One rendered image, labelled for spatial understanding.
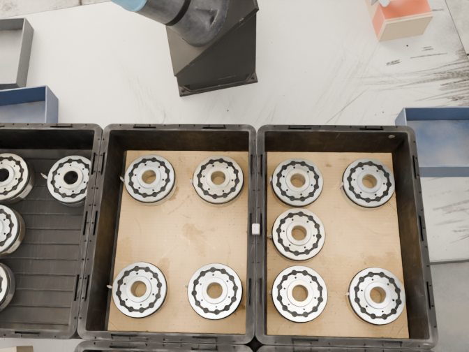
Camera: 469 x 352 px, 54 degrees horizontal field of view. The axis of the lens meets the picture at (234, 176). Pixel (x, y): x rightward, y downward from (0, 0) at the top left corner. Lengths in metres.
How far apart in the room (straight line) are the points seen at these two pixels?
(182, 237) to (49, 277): 0.27
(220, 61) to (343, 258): 0.52
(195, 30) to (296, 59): 0.34
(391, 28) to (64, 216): 0.90
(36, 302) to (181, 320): 0.28
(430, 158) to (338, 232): 0.35
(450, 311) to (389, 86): 0.55
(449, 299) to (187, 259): 0.57
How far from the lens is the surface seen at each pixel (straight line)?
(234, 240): 0.93
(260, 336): 0.81
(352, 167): 0.96
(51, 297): 0.99
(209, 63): 1.10
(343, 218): 0.95
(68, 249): 0.99
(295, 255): 0.89
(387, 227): 0.97
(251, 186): 0.85
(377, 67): 1.27
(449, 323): 1.11
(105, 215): 0.91
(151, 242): 0.94
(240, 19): 0.99
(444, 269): 1.12
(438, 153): 1.20
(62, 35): 1.39
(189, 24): 1.01
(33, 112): 1.29
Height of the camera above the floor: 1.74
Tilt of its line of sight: 71 degrees down
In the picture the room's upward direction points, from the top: 6 degrees counter-clockwise
